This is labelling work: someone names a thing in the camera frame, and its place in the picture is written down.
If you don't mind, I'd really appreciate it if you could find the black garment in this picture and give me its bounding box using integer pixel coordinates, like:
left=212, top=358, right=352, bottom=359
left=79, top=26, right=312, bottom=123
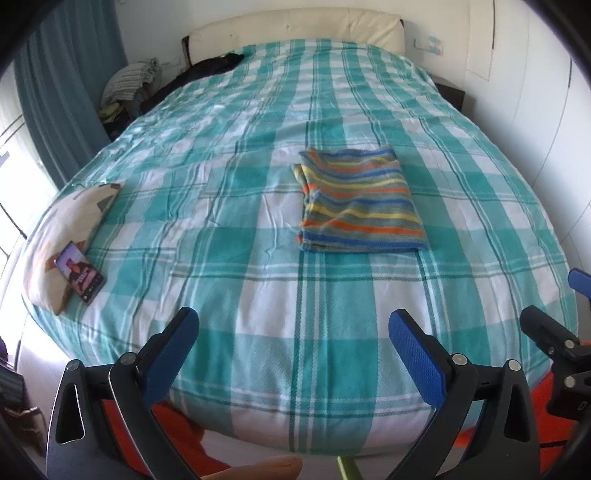
left=139, top=53, right=245, bottom=114

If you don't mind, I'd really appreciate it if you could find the multicolour striped sweater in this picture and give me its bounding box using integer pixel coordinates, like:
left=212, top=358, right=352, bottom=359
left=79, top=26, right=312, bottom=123
left=291, top=147, right=428, bottom=254

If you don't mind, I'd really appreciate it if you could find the teal white checked blanket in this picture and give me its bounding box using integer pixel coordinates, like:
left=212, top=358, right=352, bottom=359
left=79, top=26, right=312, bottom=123
left=23, top=39, right=580, bottom=455

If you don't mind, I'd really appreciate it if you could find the green strip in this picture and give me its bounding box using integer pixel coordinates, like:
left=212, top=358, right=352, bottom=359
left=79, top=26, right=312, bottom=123
left=336, top=455, right=363, bottom=480

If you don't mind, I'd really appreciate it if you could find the dark nightstand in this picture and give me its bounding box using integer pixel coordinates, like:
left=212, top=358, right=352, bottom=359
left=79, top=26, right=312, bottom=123
left=434, top=80, right=466, bottom=112

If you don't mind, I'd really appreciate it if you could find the cream padded headboard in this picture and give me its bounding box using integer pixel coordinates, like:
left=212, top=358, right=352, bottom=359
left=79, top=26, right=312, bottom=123
left=182, top=8, right=406, bottom=68

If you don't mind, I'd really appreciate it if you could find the person's left hand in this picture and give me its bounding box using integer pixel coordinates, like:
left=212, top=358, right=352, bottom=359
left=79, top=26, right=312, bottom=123
left=203, top=455, right=304, bottom=480

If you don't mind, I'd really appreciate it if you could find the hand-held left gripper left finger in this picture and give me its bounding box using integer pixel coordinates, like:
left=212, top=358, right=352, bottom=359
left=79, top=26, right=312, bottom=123
left=46, top=307, right=200, bottom=480

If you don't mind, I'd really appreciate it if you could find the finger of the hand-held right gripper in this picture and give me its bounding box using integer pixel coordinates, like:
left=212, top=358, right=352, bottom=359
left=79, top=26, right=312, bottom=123
left=568, top=268, right=591, bottom=309
left=519, top=305, right=580, bottom=360

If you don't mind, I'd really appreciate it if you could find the blue curtain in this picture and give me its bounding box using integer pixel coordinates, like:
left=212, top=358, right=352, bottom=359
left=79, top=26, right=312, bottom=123
left=14, top=0, right=130, bottom=190

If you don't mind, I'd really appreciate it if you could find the striped clothes pile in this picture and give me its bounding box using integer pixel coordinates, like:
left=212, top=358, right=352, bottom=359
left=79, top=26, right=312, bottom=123
left=102, top=58, right=160, bottom=104

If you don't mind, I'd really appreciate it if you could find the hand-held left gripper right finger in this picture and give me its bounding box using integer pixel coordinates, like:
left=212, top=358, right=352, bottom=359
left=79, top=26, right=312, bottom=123
left=385, top=309, right=541, bottom=480

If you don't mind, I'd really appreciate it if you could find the smartphone with lit screen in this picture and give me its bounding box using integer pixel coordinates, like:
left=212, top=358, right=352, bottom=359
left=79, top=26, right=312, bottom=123
left=54, top=241, right=107, bottom=305

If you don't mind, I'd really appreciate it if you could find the small patterned pillow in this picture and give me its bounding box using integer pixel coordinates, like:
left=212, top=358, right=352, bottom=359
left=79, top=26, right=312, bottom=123
left=22, top=182, right=125, bottom=316

